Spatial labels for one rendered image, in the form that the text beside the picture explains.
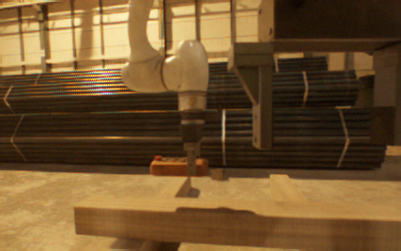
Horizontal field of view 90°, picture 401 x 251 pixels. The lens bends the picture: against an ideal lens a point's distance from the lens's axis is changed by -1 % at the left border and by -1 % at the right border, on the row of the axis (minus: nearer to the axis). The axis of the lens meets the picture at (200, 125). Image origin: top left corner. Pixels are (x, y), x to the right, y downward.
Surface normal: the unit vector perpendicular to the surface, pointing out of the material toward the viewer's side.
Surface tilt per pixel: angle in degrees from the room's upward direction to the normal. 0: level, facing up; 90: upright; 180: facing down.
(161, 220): 90
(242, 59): 90
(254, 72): 90
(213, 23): 90
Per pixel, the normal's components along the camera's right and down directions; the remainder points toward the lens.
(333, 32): 0.04, 0.07
